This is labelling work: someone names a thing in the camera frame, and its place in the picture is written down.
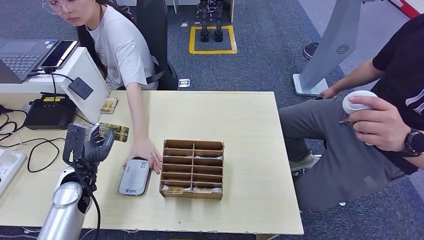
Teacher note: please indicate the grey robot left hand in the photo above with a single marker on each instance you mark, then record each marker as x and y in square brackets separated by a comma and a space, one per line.
[97, 149]

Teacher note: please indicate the remote person's right hand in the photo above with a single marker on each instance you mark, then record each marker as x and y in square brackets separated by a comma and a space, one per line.
[329, 93]

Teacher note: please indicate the seated person's left hand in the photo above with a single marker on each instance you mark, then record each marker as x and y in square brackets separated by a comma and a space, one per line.
[145, 150]

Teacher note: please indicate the remote person's left hand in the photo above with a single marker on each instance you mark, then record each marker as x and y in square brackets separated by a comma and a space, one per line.
[384, 126]

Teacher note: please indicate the white remote control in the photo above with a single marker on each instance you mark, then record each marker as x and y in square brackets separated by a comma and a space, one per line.
[351, 105]

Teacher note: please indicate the gold patterned ID card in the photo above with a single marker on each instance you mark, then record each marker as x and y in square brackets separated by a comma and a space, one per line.
[117, 132]

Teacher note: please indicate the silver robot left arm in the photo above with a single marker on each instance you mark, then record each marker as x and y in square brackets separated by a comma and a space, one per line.
[64, 212]

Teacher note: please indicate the remote person's right forearm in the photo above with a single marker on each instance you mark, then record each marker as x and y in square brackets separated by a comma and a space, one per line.
[357, 76]

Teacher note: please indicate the seated person's left forearm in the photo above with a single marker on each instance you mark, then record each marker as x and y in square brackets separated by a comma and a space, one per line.
[139, 112]

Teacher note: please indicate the grey card reader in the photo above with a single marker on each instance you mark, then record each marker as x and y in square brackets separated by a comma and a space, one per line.
[134, 179]

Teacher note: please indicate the small brass key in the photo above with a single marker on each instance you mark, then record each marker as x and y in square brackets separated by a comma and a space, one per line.
[344, 121]

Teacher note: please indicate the person with remote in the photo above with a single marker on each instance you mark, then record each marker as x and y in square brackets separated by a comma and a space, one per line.
[338, 155]

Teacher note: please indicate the white card in organizer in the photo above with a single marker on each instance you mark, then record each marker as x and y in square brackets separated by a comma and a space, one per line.
[208, 158]

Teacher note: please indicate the wooden card organizer box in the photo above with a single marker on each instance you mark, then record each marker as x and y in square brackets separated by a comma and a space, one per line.
[192, 196]

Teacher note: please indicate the pale gold room key card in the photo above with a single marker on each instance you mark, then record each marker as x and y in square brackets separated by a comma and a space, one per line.
[205, 190]

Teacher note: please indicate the seated person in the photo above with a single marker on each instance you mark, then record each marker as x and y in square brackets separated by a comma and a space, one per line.
[122, 49]

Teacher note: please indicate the black wristwatch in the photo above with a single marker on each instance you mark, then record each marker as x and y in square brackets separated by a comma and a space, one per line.
[414, 143]

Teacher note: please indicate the stack of gold cards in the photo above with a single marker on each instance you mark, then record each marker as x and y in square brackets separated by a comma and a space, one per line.
[109, 105]

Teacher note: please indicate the grey kiosk stand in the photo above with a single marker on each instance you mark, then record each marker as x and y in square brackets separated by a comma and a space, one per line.
[331, 43]

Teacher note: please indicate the black router box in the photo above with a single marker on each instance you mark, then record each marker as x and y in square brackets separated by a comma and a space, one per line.
[48, 114]

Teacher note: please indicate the black square pad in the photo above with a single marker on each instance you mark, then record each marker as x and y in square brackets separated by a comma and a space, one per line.
[80, 88]

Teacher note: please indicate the silver floor socket plate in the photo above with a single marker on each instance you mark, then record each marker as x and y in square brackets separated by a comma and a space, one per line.
[184, 82]

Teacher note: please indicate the white desk stand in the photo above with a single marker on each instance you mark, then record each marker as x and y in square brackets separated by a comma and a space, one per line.
[78, 64]

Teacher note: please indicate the white power strip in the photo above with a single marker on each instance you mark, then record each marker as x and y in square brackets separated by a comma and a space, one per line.
[8, 169]

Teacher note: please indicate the black smartphone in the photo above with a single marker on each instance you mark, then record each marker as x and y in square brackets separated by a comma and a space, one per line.
[59, 54]

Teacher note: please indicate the red and white barrier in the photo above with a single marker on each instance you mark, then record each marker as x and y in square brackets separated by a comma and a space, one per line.
[409, 7]

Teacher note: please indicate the black office chair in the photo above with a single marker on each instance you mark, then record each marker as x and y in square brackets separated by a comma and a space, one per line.
[154, 33]

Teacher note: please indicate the grey laptop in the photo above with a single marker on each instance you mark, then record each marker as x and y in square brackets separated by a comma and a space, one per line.
[20, 58]

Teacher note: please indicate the black robot leg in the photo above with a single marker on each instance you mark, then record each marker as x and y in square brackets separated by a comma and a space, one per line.
[204, 33]
[218, 33]

